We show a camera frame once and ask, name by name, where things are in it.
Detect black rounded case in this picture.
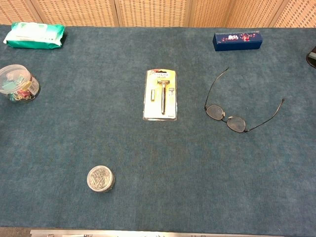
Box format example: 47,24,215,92
306,45,316,69

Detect clear jar of binder clips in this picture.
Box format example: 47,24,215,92
0,64,41,104

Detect yellow razor blister pack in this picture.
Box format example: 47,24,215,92
142,69,179,122

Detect woven wicker folding screen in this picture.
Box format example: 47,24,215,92
0,0,316,29

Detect long dark blue printed box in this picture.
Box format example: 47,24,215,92
213,30,263,52

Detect green white wet wipes pack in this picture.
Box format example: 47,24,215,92
3,21,67,49

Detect teal felt table cloth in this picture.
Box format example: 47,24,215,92
0,24,316,234

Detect silver metal rail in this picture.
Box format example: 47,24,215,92
29,229,284,237

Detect thin black-framed eyeglasses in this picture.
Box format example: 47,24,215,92
203,67,286,134

